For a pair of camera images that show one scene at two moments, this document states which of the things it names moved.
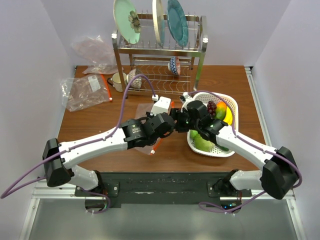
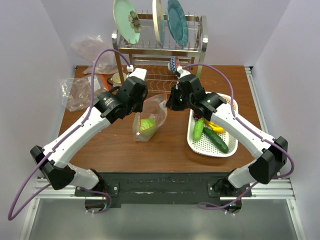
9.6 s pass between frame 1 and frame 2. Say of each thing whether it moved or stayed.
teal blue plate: stayed
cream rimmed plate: stayed
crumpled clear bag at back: stayed
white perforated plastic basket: stayed
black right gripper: moved
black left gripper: moved
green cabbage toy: moved
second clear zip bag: stayed
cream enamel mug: stayed
